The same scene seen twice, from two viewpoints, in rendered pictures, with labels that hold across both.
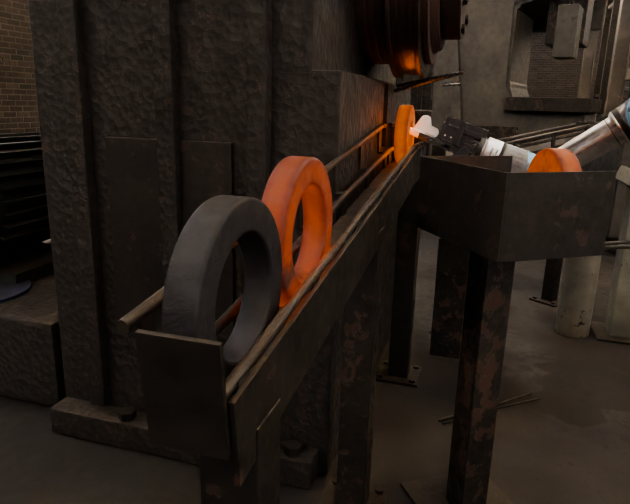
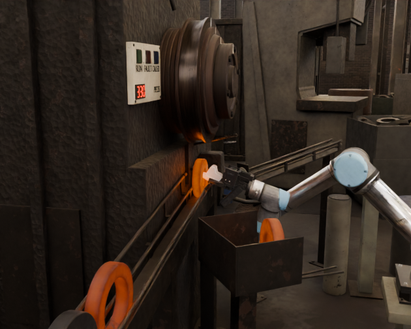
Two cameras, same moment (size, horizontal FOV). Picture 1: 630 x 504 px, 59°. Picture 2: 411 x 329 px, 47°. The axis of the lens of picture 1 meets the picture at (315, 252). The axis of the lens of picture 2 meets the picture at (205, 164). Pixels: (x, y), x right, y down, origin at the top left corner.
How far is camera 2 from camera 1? 0.47 m
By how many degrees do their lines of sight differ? 5
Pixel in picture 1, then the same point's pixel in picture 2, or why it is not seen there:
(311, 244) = (121, 304)
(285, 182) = (98, 287)
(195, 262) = not seen: outside the picture
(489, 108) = (285, 107)
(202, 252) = not seen: outside the picture
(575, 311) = (334, 277)
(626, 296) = (367, 264)
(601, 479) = not seen: outside the picture
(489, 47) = (282, 63)
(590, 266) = (341, 245)
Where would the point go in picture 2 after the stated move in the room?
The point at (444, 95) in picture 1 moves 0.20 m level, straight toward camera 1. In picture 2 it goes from (252, 97) to (251, 98)
